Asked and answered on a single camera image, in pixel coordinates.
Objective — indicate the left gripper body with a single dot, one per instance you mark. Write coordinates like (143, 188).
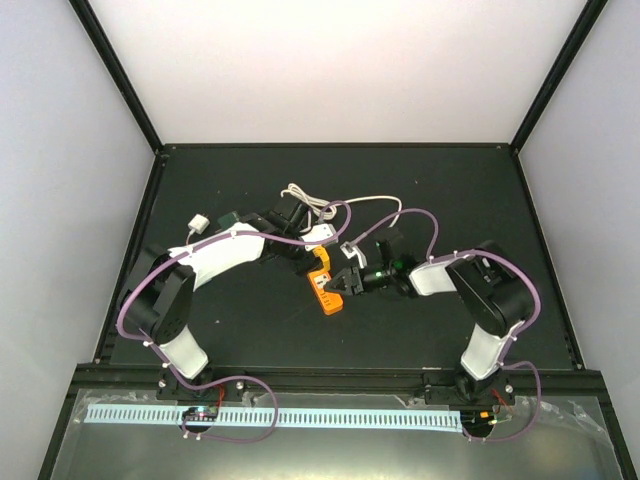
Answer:
(299, 266)

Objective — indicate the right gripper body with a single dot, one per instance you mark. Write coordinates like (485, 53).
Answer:
(359, 288)

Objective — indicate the yellow cube socket adapter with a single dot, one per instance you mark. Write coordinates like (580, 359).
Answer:
(322, 255)

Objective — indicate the orange power strip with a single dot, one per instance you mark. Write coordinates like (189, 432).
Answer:
(331, 303)

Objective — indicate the green cube socket adapter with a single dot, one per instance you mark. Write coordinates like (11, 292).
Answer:
(228, 220)

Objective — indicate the white usb charger plug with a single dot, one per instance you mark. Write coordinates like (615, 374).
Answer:
(198, 224)

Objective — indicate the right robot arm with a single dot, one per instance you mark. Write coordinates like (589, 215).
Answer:
(500, 297)

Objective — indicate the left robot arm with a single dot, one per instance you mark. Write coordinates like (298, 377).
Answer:
(155, 304)

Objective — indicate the black aluminium frame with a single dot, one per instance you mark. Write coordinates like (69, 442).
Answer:
(360, 358)

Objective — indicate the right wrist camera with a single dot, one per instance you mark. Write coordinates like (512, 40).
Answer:
(353, 252)

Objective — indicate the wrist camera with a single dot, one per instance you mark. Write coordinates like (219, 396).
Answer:
(353, 252)
(319, 235)

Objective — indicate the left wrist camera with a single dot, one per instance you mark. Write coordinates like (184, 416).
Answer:
(319, 235)

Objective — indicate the light blue cable duct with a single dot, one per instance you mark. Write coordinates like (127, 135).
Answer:
(310, 418)

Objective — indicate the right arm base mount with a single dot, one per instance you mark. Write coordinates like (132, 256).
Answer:
(457, 387)

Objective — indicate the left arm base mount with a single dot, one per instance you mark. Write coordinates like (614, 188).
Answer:
(170, 388)

